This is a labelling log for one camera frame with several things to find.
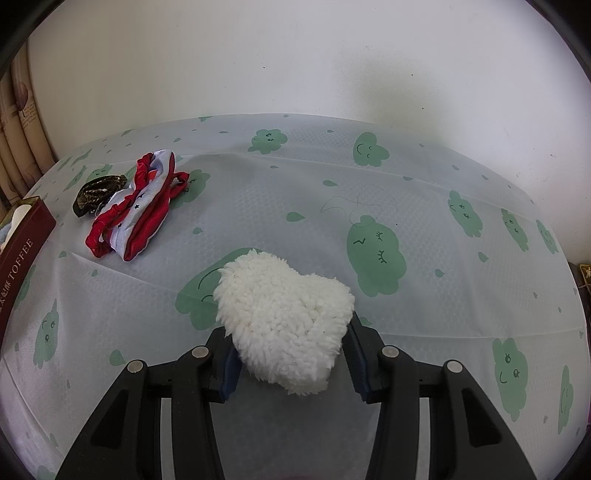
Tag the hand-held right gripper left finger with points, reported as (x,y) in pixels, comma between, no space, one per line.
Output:
(228,374)

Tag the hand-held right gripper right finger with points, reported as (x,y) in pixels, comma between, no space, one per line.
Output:
(359,364)

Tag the white fluffy sock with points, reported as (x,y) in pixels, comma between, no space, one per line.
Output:
(281,318)

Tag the red box with gold inside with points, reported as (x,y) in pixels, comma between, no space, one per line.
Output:
(23,267)

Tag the red white striped cloth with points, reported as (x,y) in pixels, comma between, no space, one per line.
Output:
(138,203)

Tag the dark hair scrunchie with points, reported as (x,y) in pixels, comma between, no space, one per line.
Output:
(97,191)

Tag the dark patterned item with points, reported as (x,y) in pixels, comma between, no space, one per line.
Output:
(585,274)

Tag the white cloth in box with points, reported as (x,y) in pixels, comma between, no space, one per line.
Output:
(18,216)

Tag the beige patterned curtain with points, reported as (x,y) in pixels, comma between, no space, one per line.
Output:
(18,138)

